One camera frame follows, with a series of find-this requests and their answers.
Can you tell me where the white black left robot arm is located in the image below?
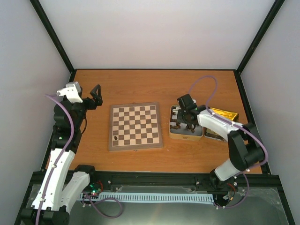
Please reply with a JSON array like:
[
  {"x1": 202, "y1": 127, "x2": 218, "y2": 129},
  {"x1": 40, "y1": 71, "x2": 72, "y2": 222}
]
[{"x1": 21, "y1": 82, "x2": 103, "y2": 225}]

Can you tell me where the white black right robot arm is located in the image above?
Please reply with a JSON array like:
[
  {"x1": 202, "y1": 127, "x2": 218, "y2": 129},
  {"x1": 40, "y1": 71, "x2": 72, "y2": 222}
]
[{"x1": 177, "y1": 94, "x2": 268, "y2": 190}]

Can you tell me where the dark chess pieces pile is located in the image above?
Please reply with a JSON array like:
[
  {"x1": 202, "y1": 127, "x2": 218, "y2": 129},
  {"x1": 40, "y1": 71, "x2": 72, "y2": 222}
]
[{"x1": 169, "y1": 111, "x2": 196, "y2": 135}]

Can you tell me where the small electronics board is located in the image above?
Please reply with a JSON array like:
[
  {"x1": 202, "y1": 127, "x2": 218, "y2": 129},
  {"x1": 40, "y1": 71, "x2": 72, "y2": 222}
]
[{"x1": 90, "y1": 181, "x2": 103, "y2": 195}]

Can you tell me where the silver tin tray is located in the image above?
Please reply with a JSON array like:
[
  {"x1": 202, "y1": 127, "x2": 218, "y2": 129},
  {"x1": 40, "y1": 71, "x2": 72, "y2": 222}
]
[{"x1": 168, "y1": 105, "x2": 204, "y2": 141}]

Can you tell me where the gold tin tray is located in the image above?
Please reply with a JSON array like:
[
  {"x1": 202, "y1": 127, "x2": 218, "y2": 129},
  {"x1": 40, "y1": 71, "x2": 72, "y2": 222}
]
[{"x1": 198, "y1": 109, "x2": 242, "y2": 142}]

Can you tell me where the wooden chessboard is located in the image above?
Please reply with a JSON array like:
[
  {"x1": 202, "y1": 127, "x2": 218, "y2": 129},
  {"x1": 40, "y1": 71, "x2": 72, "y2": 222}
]
[{"x1": 108, "y1": 102, "x2": 163, "y2": 152}]

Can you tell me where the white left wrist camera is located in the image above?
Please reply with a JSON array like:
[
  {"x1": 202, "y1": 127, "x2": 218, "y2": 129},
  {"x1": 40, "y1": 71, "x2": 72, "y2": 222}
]
[{"x1": 56, "y1": 82, "x2": 83, "y2": 104}]

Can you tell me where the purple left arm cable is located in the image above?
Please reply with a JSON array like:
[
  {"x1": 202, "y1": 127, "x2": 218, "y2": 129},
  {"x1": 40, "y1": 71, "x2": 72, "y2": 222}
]
[{"x1": 35, "y1": 93, "x2": 75, "y2": 225}]

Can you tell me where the light blue cable duct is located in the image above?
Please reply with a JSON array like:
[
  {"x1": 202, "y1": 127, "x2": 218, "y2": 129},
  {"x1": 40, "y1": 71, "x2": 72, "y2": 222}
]
[{"x1": 90, "y1": 192, "x2": 214, "y2": 205}]

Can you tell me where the black aluminium frame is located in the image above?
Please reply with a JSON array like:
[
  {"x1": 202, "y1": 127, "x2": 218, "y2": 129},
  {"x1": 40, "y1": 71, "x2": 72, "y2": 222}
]
[{"x1": 14, "y1": 0, "x2": 296, "y2": 225}]

